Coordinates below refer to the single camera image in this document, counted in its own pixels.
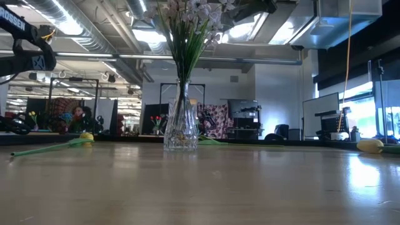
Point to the rectangular silver air duct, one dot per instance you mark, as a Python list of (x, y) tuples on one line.
[(328, 31)]

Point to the dark red patterned cloth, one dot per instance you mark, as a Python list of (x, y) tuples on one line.
[(61, 106)]

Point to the wide silver spiral duct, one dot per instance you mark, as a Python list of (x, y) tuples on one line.
[(93, 43)]

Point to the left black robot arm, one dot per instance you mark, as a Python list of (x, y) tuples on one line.
[(18, 25)]

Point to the dark bottle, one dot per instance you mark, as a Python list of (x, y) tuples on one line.
[(355, 134)]

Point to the black office chair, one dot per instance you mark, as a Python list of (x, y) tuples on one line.
[(281, 131)]

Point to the blue artificial flowers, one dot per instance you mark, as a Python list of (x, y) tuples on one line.
[(66, 116)]

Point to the bright ceiling light panel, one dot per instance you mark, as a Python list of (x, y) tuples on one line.
[(150, 36)]

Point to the narrow silver spiral duct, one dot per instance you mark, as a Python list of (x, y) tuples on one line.
[(136, 9)]

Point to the white whiteboard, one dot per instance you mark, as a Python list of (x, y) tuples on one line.
[(318, 112)]

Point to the person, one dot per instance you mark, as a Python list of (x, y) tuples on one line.
[(78, 112)]

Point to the black upright panel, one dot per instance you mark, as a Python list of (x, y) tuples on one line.
[(147, 112)]

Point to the black desk equipment stand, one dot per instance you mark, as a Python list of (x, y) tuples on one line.
[(331, 125)]

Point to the black gantry frame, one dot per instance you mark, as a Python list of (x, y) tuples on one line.
[(160, 93), (50, 93)]

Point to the tall faceted clear glass vase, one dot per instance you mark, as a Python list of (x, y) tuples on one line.
[(190, 137)]

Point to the black tripod stand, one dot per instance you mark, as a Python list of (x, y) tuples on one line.
[(382, 93)]

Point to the small yellow flowers in vase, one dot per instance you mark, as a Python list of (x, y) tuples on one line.
[(32, 113)]

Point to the pale pink flower bunch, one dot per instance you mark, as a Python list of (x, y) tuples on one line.
[(187, 53)]

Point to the small red tulips in vase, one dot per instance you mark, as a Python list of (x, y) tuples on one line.
[(157, 118)]

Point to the dark equipment shelf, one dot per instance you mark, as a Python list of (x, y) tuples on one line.
[(247, 122)]

